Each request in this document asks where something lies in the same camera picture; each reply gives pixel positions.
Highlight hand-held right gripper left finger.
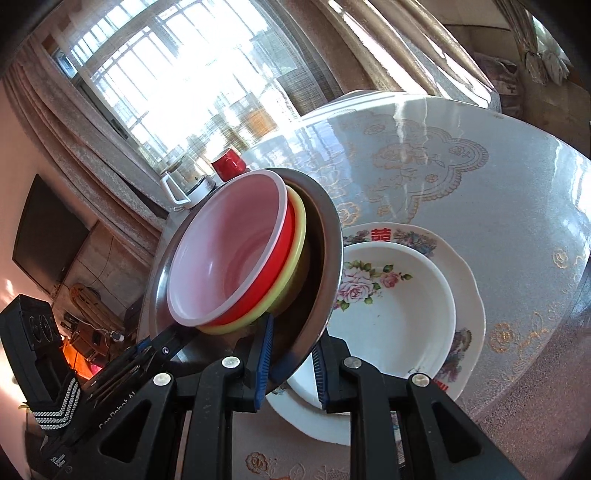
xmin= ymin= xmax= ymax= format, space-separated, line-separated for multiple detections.
xmin=95 ymin=314 xmax=276 ymax=480

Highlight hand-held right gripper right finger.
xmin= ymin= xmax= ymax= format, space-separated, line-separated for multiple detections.
xmin=311 ymin=337 xmax=527 ymax=480

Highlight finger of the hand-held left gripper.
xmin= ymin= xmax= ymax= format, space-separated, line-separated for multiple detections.
xmin=88 ymin=362 xmax=158 ymax=407
xmin=85 ymin=324 xmax=198 ymax=388

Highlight yellow plastic bowl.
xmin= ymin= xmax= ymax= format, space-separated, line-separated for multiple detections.
xmin=199 ymin=184 xmax=307 ymax=336

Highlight small white floral dish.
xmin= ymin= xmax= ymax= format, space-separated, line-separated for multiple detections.
xmin=286 ymin=243 xmax=458 ymax=416

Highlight stainless steel bowl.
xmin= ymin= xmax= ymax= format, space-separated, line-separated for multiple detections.
xmin=148 ymin=168 xmax=345 ymax=384

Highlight red plastic bowl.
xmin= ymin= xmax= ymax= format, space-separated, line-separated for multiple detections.
xmin=166 ymin=170 xmax=296 ymax=328

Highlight large white plate red characters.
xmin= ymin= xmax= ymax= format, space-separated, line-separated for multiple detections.
xmin=265 ymin=223 xmax=486 ymax=446

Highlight person's left forearm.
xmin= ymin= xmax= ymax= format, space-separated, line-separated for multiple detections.
xmin=25 ymin=371 xmax=83 ymax=435

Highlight black television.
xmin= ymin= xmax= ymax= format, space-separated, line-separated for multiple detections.
xmin=11 ymin=174 xmax=90 ymax=291

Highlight red mug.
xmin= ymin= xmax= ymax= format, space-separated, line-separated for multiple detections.
xmin=211 ymin=148 xmax=245 ymax=180

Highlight beige patterned curtain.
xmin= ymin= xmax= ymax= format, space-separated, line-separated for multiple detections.
xmin=0 ymin=37 xmax=195 ymax=259
xmin=295 ymin=0 xmax=499 ymax=109

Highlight white sheer curtain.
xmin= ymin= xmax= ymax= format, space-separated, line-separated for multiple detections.
xmin=41 ymin=0 xmax=352 ymax=185

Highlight beige tied curtain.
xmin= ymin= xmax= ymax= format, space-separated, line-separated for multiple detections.
xmin=494 ymin=0 xmax=573 ymax=84

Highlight glass kettle white handle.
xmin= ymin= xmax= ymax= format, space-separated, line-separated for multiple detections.
xmin=160 ymin=154 xmax=218 ymax=210

